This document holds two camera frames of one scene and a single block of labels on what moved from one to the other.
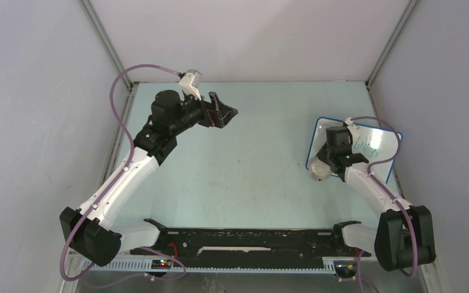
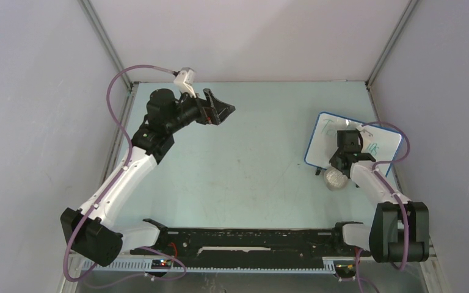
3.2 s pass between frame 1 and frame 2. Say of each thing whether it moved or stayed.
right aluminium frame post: stayed
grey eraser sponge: moved
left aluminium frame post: stayed
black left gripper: stayed
